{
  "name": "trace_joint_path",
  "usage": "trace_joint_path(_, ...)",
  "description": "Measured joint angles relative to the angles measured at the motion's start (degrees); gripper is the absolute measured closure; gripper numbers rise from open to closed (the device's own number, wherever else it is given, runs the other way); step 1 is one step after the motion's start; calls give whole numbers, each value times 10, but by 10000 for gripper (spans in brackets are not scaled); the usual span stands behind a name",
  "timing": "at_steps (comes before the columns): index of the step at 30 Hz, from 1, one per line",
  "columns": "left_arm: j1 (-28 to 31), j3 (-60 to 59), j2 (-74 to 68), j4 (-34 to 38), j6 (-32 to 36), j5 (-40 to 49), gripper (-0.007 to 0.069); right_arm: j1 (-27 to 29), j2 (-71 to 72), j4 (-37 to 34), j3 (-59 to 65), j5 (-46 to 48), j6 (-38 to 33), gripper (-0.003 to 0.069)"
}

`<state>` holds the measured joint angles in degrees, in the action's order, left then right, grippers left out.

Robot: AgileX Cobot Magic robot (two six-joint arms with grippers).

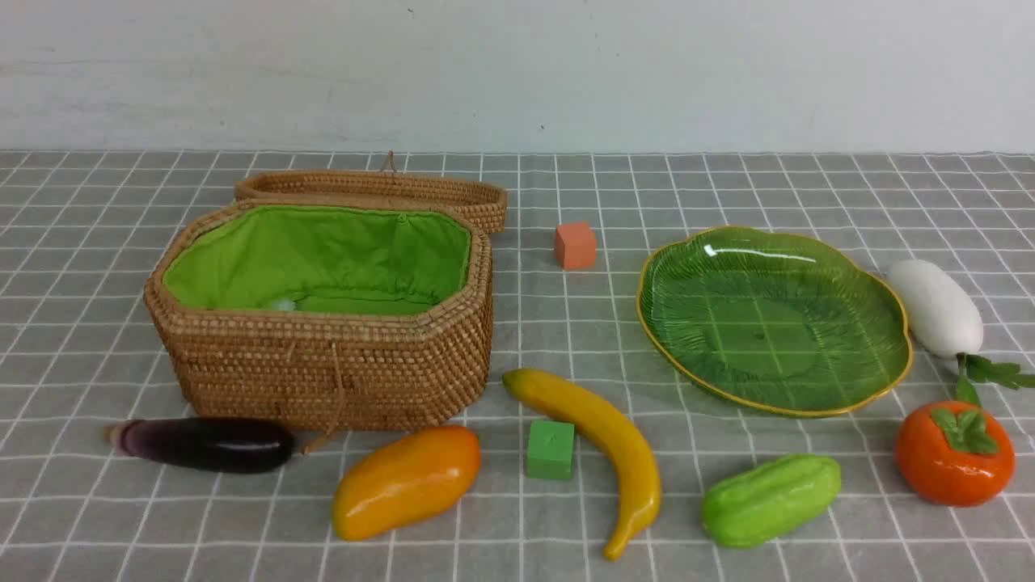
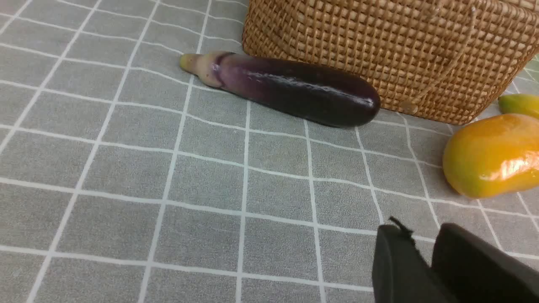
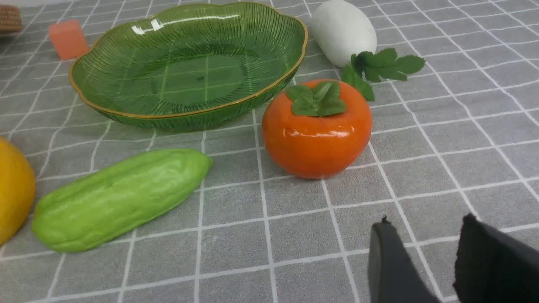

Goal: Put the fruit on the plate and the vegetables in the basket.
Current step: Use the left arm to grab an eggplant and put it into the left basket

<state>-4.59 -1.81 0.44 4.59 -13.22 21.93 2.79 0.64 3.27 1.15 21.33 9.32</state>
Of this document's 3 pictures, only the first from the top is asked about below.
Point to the yellow banana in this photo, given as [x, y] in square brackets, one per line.
[630, 455]

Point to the orange yellow mango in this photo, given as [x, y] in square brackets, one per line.
[413, 479]

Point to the dark purple eggplant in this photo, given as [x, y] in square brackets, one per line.
[244, 446]

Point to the green chayote squash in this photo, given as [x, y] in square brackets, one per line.
[770, 500]

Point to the white radish with leaves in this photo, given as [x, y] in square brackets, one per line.
[948, 324]

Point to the orange persimmon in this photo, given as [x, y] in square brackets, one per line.
[953, 453]

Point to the orange foam cube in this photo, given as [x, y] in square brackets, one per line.
[575, 245]

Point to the woven rattan basket lid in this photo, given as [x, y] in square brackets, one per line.
[482, 204]

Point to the green foam cube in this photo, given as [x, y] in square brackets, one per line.
[550, 450]

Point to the woven rattan basket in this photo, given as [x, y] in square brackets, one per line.
[326, 315]

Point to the green leaf glass plate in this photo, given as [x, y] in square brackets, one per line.
[776, 322]

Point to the grey checked tablecloth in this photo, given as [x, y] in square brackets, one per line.
[81, 231]

